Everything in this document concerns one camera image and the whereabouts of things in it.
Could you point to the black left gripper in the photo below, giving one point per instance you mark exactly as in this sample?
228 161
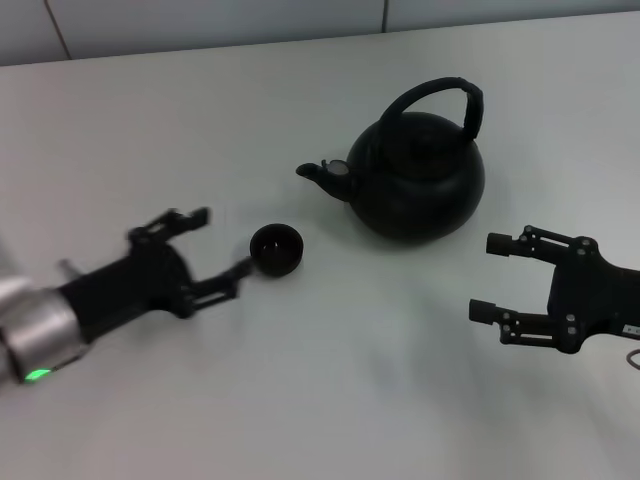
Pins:
140 285

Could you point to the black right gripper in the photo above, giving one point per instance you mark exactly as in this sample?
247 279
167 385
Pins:
600 295

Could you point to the dark brown teacup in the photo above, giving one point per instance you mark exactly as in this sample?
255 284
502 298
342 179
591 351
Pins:
277 250

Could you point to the black round teapot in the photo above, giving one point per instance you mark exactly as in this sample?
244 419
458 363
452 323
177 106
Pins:
420 185

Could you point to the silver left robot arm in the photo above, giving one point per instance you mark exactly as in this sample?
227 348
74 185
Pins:
35 330

